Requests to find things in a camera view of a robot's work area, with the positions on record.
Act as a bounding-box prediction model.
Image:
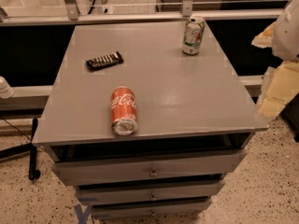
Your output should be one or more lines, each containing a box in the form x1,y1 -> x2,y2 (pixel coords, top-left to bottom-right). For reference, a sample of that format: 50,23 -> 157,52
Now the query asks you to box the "black stand leg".
0,118 -> 41,181

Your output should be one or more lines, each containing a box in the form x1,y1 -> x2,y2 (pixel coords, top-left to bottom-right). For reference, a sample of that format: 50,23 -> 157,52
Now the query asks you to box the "green white 7up can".
182,16 -> 205,55

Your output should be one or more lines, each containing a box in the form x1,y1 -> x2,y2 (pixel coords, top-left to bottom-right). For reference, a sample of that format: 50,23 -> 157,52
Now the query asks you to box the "white cylindrical object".
0,77 -> 14,99

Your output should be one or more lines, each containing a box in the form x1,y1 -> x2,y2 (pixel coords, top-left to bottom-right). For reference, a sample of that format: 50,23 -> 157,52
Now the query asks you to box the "red coca-cola can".
111,86 -> 138,135

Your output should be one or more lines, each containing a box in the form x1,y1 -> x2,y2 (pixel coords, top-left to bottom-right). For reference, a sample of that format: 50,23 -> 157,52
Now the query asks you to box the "grey drawer cabinet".
32,20 -> 269,221

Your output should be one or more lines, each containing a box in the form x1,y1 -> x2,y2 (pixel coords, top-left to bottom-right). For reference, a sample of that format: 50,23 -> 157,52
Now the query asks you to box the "blue floor tape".
74,201 -> 107,224

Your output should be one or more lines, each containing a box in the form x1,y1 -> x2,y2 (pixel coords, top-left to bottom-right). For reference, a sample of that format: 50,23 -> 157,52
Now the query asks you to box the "grey top drawer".
52,149 -> 247,186

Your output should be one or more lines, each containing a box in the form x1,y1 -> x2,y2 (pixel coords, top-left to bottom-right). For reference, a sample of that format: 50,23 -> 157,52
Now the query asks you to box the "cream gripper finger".
257,61 -> 299,119
251,22 -> 276,49

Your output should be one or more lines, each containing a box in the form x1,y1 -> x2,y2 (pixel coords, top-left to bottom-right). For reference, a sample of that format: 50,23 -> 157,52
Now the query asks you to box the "grey middle drawer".
76,180 -> 224,205

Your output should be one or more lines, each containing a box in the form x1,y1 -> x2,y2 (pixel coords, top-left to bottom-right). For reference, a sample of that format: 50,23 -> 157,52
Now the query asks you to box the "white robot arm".
251,0 -> 299,119

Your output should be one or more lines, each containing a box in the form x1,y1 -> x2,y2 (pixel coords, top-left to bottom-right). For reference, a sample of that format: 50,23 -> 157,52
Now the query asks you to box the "grey drawer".
92,198 -> 211,219
52,149 -> 247,186
76,180 -> 224,205

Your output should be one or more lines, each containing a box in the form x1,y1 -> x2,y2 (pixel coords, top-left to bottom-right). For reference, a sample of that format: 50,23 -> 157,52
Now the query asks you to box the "grey bottom drawer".
92,198 -> 211,219

